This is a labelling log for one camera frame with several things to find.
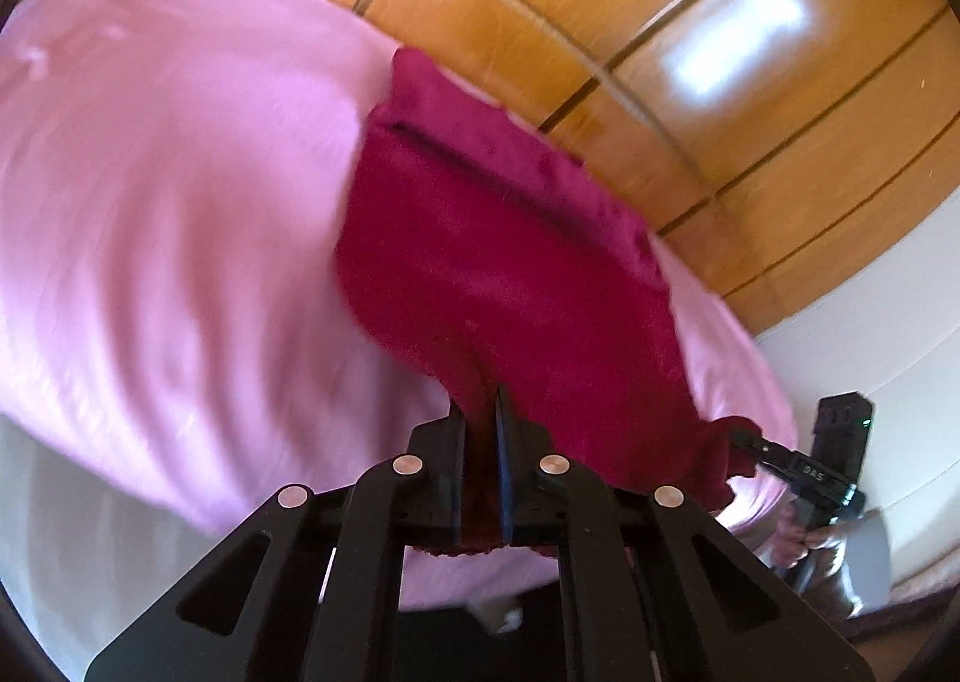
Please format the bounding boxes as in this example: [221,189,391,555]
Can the dark red velvet garment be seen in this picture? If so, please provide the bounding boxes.
[334,49,754,554]

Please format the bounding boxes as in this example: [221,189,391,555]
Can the grey sleeved right forearm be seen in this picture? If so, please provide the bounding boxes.
[804,544,864,623]

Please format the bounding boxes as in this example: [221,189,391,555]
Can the person's right hand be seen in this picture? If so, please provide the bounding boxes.
[768,501,850,594]

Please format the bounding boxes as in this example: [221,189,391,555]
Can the wooden panelled headboard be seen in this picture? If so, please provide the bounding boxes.
[332,0,958,333]

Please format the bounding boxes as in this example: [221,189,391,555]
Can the pink bed sheet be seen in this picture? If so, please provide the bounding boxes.
[0,0,799,612]

